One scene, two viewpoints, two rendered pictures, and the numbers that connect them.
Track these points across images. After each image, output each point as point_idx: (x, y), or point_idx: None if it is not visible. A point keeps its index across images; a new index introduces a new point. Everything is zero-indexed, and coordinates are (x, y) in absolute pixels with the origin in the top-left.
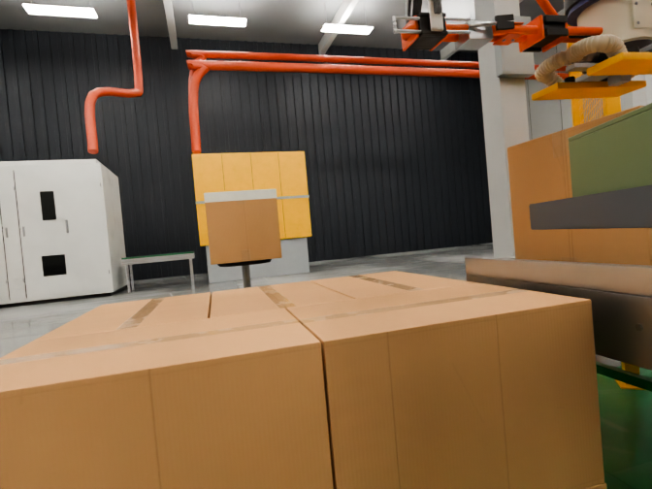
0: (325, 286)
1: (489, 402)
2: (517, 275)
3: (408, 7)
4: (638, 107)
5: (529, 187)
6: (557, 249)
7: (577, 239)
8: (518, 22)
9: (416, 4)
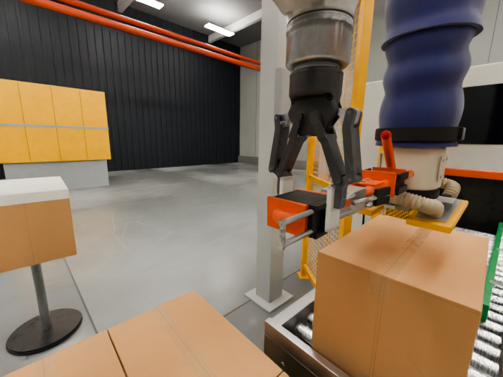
0: (126, 372)
1: None
2: (320, 375)
3: (277, 152)
4: (480, 313)
5: (336, 298)
6: (356, 361)
7: (380, 367)
8: (381, 183)
9: (292, 157)
